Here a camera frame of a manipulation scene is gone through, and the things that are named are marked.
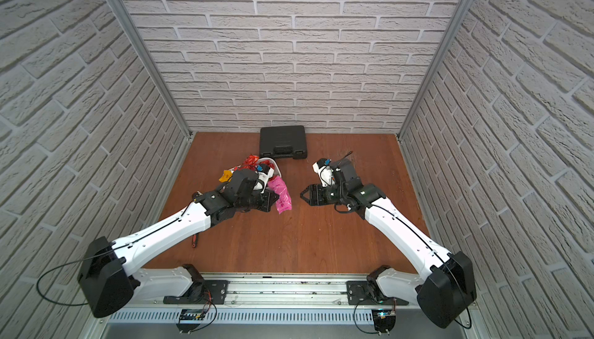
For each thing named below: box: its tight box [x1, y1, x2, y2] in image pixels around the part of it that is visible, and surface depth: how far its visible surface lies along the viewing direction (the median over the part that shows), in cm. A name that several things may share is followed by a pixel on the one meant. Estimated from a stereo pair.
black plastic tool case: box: [259, 125, 308, 160], surface depth 117 cm
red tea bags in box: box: [233, 154, 260, 172], surface depth 99 cm
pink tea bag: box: [266, 175, 293, 215], surface depth 80 cm
